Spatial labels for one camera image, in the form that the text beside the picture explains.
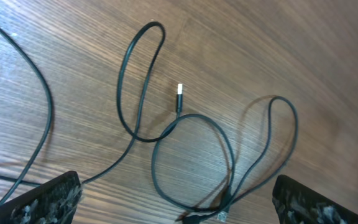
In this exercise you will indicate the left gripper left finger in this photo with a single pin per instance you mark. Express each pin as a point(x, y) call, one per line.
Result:
point(52, 202)

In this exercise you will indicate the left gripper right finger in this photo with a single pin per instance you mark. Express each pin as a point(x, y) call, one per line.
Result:
point(295, 203)

